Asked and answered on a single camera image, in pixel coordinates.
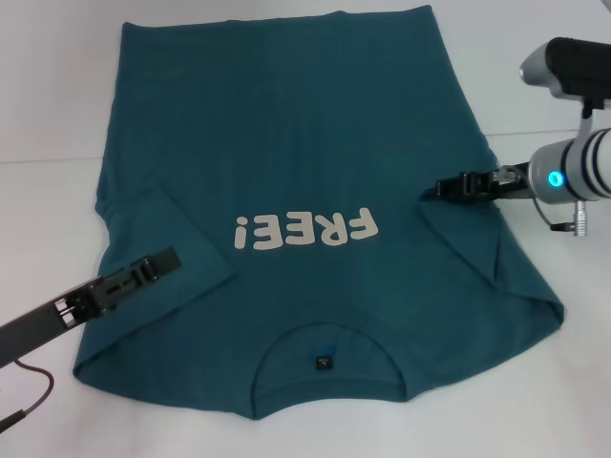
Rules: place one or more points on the teal t-shirt with FREE print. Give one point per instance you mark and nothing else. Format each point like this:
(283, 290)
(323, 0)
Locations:
(286, 119)

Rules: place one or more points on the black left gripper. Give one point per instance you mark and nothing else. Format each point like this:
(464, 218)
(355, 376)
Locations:
(38, 326)

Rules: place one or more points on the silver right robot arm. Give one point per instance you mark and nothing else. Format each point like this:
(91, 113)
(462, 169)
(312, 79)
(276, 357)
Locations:
(582, 162)

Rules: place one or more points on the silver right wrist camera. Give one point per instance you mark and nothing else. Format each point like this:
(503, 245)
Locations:
(573, 62)

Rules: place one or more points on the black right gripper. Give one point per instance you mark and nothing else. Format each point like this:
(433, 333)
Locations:
(506, 186)

